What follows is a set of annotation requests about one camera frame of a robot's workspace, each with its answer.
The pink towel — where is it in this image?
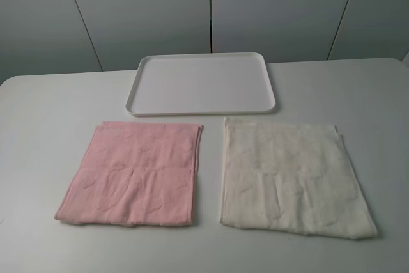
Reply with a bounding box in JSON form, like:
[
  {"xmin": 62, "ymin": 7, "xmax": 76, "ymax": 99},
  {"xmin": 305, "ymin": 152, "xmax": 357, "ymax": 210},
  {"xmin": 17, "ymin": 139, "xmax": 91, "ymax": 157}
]
[{"xmin": 54, "ymin": 121, "xmax": 203, "ymax": 226}]

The white rectangular plastic tray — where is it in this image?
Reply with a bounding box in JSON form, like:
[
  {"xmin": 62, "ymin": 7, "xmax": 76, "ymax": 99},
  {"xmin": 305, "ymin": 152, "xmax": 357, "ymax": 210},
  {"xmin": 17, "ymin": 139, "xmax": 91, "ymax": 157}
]
[{"xmin": 125, "ymin": 52, "xmax": 276, "ymax": 116}]

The cream white towel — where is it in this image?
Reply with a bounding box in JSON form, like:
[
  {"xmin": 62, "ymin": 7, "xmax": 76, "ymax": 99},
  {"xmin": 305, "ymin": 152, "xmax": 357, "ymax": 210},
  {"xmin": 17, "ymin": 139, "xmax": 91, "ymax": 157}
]
[{"xmin": 220, "ymin": 118, "xmax": 378, "ymax": 240}]

